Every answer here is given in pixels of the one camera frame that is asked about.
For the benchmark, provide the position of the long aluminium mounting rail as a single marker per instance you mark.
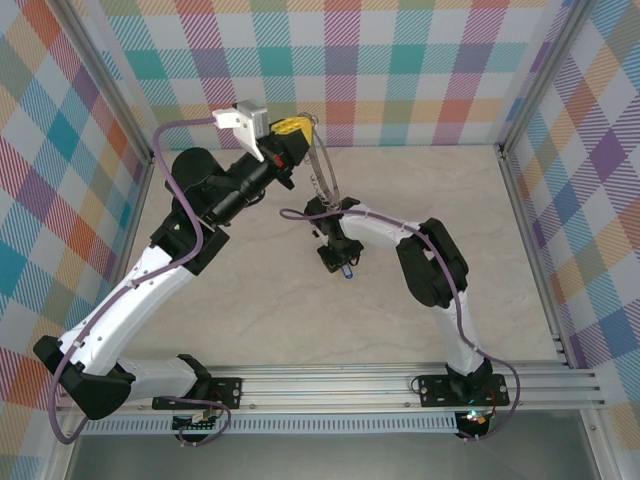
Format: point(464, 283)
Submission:
point(325, 385)

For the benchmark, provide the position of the aluminium side rail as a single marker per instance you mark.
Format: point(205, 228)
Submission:
point(135, 210)
point(531, 250)

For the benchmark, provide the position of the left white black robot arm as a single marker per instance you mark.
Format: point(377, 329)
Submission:
point(130, 300)

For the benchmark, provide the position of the metal keyring plate with rings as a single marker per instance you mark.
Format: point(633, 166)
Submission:
point(315, 162)

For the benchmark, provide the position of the aluminium corner post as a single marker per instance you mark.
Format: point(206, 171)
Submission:
point(545, 75)
point(107, 85)

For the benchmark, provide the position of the small circuit board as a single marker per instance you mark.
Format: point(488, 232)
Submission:
point(192, 426)
point(475, 420)

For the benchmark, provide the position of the small key with blue head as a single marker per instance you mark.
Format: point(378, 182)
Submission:
point(348, 273)

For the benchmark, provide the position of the grey metal lower panel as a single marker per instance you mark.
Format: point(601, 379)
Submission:
point(325, 457)

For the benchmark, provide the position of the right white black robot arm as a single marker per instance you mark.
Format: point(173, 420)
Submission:
point(372, 230)

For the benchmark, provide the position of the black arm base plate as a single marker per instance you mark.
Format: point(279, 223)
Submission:
point(227, 390)
point(435, 390)

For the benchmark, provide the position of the aluminium frame leg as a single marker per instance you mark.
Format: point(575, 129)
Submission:
point(602, 445)
point(60, 450)

